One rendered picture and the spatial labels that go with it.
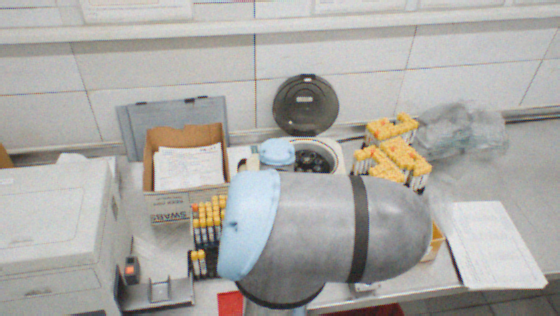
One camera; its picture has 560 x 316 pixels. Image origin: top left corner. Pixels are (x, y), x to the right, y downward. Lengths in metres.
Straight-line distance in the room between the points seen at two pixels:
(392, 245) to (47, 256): 0.73
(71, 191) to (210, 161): 0.50
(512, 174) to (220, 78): 1.05
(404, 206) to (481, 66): 1.32
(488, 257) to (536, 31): 0.80
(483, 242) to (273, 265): 1.05
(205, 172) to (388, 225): 1.03
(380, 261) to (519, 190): 1.25
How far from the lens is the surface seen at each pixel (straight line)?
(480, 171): 1.67
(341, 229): 0.43
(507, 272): 1.39
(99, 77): 1.46
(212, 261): 1.24
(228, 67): 1.42
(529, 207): 1.62
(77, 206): 1.07
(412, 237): 0.46
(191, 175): 1.41
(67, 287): 1.09
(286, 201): 0.43
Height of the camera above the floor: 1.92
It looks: 43 degrees down
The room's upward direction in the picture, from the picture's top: 3 degrees clockwise
